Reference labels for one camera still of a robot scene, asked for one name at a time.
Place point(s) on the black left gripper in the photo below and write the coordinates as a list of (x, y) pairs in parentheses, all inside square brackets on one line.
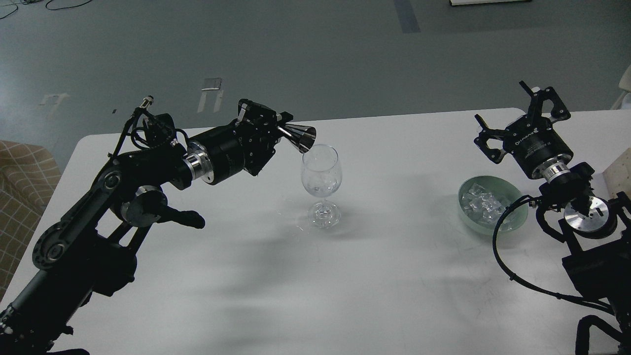
[(248, 145)]

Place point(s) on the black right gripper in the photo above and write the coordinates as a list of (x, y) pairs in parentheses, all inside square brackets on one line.
[(540, 148)]

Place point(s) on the steel double jigger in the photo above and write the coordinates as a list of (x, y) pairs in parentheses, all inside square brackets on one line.
[(302, 137)]

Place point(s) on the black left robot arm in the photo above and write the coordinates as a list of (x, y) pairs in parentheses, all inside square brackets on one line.
[(92, 249)]

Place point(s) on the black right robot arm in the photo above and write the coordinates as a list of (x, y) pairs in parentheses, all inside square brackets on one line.
[(595, 230)]

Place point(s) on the clear wine glass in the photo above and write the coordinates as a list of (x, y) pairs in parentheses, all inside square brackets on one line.
[(321, 177)]

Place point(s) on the green bowl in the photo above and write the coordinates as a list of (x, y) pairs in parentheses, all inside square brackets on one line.
[(494, 184)]

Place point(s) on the beige foam block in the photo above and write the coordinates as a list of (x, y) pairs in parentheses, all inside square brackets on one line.
[(617, 176)]

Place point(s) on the grey office chair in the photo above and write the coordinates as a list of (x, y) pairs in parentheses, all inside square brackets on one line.
[(624, 85)]

